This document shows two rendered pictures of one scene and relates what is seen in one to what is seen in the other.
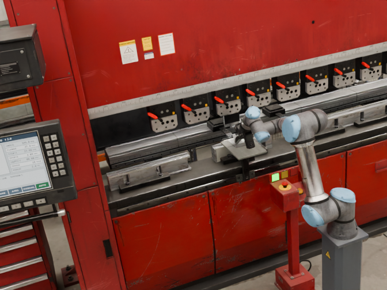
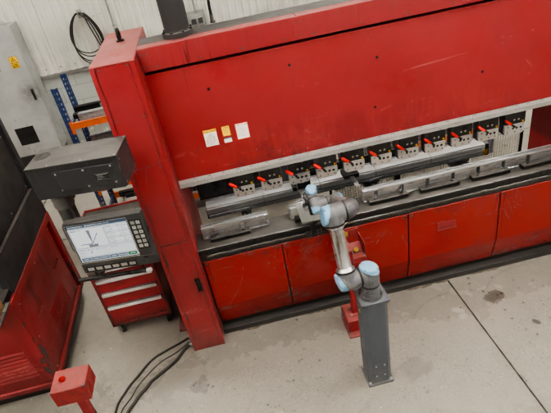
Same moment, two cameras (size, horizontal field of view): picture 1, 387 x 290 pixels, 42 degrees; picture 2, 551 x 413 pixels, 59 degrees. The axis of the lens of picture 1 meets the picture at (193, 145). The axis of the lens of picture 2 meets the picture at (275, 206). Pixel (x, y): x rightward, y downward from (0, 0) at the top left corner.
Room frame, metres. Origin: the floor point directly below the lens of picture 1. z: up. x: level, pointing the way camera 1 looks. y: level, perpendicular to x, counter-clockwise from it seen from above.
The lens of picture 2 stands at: (-0.23, -0.73, 2.96)
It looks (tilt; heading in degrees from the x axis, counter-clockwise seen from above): 33 degrees down; 13
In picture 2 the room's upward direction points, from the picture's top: 11 degrees counter-clockwise
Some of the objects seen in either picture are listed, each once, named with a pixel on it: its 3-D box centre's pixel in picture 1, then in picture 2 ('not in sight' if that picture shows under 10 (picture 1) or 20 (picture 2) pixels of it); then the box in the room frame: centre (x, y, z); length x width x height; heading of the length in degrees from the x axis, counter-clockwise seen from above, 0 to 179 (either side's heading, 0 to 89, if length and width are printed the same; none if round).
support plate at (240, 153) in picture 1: (243, 147); (310, 211); (2.66, -0.29, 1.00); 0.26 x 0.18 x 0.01; 17
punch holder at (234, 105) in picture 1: (226, 99); (298, 170); (2.79, -0.22, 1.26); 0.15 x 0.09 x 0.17; 107
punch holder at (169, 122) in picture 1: (162, 114); (243, 183); (2.67, 0.16, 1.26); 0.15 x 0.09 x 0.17; 107
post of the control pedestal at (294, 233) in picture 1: (292, 238); (352, 284); (2.53, -0.54, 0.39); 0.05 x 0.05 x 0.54; 18
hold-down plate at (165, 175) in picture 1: (144, 182); (229, 234); (2.57, 0.31, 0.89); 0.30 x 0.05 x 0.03; 107
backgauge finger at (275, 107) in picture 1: (279, 113); (352, 176); (3.06, -0.59, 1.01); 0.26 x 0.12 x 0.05; 17
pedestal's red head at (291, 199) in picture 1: (291, 188); (348, 247); (2.53, -0.54, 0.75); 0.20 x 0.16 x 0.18; 108
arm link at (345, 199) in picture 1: (341, 203); (368, 274); (2.03, -0.67, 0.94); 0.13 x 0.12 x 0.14; 113
